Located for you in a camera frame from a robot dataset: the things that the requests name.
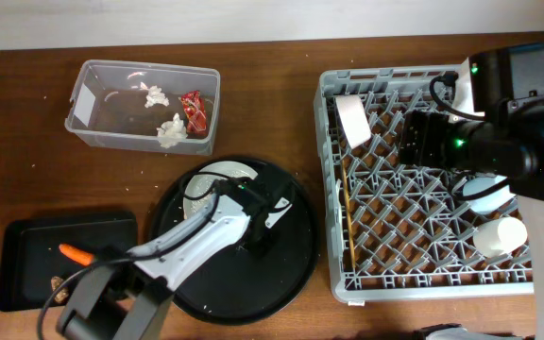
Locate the white bowl in rack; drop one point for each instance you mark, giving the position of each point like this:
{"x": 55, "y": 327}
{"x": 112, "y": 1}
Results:
{"x": 463, "y": 101}

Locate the clear plastic bin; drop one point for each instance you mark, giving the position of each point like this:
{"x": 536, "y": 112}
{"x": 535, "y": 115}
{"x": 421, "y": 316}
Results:
{"x": 108, "y": 106}

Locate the wooden chopstick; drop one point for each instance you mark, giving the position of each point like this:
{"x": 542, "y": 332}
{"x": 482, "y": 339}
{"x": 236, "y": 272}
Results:
{"x": 348, "y": 214}

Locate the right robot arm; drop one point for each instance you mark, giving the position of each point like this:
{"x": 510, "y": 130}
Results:
{"x": 503, "y": 135}

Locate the white tissue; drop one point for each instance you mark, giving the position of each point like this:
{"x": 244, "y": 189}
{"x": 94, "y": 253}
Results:
{"x": 170, "y": 133}
{"x": 154, "y": 96}

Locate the grey plate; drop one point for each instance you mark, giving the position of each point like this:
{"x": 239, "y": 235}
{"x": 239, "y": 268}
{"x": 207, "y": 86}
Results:
{"x": 198, "y": 185}

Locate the white cup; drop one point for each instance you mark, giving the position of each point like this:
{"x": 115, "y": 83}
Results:
{"x": 500, "y": 236}

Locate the orange carrot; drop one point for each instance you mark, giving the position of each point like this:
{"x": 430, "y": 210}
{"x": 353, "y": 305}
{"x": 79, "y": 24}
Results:
{"x": 76, "y": 255}

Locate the grey dishwasher rack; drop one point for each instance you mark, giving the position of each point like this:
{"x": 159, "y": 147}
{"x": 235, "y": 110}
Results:
{"x": 412, "y": 240}

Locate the brown mushroom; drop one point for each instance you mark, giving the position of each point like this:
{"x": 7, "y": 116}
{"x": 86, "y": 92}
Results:
{"x": 63, "y": 293}

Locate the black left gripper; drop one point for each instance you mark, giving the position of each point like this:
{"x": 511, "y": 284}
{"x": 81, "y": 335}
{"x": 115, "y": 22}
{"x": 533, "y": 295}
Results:
{"x": 263, "y": 208}

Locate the pink bowl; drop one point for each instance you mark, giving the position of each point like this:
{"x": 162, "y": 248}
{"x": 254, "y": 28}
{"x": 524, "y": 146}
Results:
{"x": 353, "y": 119}

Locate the red snack wrapper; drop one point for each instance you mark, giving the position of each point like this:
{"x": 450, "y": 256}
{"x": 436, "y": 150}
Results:
{"x": 194, "y": 109}

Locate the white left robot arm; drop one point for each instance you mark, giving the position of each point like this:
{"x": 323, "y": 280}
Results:
{"x": 128, "y": 297}

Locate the rectangular black tray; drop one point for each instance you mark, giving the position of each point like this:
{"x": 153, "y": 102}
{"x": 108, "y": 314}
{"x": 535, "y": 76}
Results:
{"x": 31, "y": 255}

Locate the white plastic fork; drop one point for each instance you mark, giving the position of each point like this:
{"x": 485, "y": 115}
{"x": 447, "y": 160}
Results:
{"x": 338, "y": 209}

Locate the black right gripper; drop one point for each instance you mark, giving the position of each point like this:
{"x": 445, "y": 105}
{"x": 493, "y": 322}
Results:
{"x": 414, "y": 138}

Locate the round black tray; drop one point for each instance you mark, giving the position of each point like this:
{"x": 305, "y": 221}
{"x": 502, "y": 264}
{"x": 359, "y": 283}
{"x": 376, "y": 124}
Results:
{"x": 241, "y": 285}

